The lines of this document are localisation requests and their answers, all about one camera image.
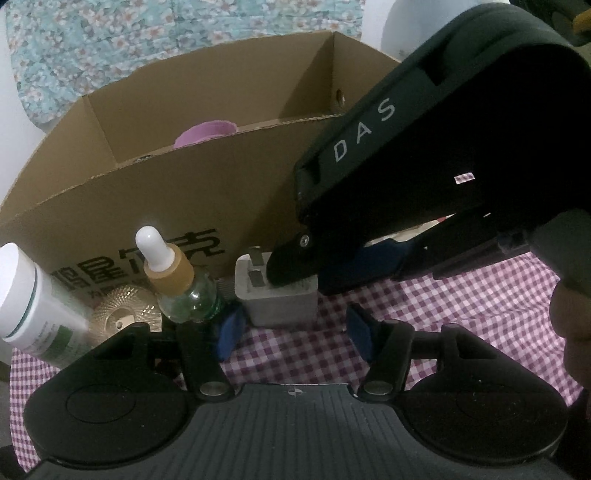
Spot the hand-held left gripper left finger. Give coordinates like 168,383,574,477
92,307,247,403

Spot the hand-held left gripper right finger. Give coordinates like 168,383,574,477
345,305,505,403

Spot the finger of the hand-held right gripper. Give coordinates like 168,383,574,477
267,230,325,288
318,210,503,296

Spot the white power adapter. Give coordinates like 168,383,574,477
235,248,320,329

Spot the glass dropper bottle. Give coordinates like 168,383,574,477
135,226,227,325

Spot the black jar with gold lid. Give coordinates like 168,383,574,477
90,285,163,346

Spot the brown cardboard box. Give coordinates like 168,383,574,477
0,30,403,301

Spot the purple plastic lid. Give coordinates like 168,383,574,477
173,121,239,150

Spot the white pill bottle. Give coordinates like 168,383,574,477
0,242,94,370

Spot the person's right hand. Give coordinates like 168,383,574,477
549,281,591,384

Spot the purple checkered tablecloth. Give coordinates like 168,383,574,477
9,251,585,468

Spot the teal floral cloth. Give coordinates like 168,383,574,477
4,0,393,126

